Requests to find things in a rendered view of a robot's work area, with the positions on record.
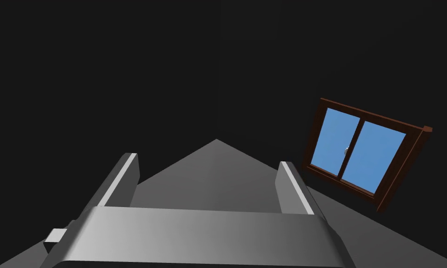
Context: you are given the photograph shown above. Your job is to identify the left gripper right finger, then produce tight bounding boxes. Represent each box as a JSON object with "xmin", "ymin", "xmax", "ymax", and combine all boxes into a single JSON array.
[{"xmin": 275, "ymin": 161, "xmax": 315, "ymax": 215}]

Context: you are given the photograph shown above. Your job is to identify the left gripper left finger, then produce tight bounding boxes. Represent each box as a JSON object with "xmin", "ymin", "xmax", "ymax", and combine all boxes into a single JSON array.
[{"xmin": 96, "ymin": 152, "xmax": 140, "ymax": 208}]

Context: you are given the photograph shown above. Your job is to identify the brown framed window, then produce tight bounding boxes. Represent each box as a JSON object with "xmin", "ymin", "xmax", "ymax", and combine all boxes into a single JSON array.
[{"xmin": 301, "ymin": 97, "xmax": 434, "ymax": 213}]

